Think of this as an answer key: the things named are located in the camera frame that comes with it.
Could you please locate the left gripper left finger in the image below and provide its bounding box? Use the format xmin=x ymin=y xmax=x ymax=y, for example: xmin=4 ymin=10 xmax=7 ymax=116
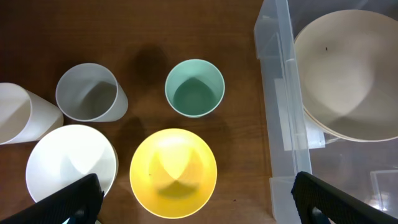
xmin=1 ymin=174 xmax=104 ymax=224

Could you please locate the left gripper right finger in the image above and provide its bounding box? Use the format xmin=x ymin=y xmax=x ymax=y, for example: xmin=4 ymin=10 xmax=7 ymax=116
xmin=291 ymin=171 xmax=397 ymax=224

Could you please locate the cream plate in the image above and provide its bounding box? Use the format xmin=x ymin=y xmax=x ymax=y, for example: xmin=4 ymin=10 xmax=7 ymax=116
xmin=294 ymin=9 xmax=397 ymax=140
xmin=304 ymin=109 xmax=397 ymax=142

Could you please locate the grey cup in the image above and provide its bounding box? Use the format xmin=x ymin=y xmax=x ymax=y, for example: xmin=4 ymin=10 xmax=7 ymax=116
xmin=55 ymin=63 xmax=128 ymax=122

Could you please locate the mint green cup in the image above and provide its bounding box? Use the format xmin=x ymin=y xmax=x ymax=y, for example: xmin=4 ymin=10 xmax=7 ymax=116
xmin=164 ymin=59 xmax=226 ymax=118

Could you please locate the mint green small bowl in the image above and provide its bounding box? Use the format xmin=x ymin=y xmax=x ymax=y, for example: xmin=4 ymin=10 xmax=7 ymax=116
xmin=62 ymin=217 xmax=101 ymax=224

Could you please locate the clear plastic storage bin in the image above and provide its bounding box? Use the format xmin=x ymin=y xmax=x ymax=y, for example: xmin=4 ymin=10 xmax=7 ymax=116
xmin=254 ymin=0 xmax=397 ymax=223

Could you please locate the white small bowl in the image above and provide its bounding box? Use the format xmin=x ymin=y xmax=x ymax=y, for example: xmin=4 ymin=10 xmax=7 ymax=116
xmin=25 ymin=124 xmax=119 ymax=202

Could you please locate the yellow small bowl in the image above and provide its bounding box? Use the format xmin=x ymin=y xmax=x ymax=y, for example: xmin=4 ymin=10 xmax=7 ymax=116
xmin=129 ymin=128 xmax=218 ymax=219

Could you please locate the cream cup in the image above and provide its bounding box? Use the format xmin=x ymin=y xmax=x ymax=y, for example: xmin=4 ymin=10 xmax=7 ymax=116
xmin=1 ymin=83 xmax=63 ymax=145

